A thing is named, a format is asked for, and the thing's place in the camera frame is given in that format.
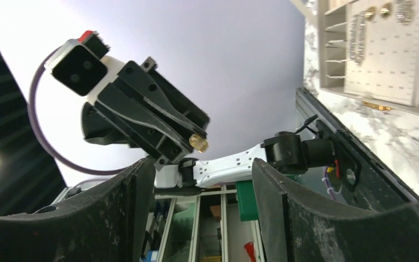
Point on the gold heart earring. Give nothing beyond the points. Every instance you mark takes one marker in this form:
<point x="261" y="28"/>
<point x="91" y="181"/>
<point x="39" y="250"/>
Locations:
<point x="386" y="10"/>

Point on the rhinestone bar earring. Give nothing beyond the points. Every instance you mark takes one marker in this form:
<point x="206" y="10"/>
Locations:
<point x="361" y="40"/>
<point x="352" y="38"/>

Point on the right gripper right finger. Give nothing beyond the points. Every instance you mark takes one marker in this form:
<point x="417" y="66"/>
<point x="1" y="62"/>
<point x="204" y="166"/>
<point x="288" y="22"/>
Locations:
<point x="298" y="224"/>

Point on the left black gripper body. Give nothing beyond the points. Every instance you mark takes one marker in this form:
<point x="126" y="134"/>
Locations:
<point x="160" y="148"/>

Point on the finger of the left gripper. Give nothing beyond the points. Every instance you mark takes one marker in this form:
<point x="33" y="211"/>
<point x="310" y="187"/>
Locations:
<point x="150" y="88"/>
<point x="132" y="110"/>

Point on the pink jewelry box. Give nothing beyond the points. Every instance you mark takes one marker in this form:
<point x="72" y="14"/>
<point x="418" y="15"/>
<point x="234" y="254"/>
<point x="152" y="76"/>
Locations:
<point x="389" y="75"/>

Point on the small gold earring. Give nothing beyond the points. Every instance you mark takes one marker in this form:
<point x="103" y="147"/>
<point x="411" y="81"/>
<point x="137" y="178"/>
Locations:
<point x="198" y="143"/>

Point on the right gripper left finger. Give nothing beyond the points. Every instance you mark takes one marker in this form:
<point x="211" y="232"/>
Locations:
<point x="104" y="223"/>

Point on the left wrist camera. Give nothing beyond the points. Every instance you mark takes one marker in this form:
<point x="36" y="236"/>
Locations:
<point x="83" y="66"/>

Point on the rhinestone bow earring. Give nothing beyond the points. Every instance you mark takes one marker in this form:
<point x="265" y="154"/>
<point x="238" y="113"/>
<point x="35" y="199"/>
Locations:
<point x="405" y="12"/>

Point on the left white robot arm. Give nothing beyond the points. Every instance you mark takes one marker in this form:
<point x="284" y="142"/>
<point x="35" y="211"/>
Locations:
<point x="286" y="152"/>

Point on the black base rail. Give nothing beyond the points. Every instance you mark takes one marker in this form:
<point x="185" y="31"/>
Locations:
<point x="365" y="181"/>

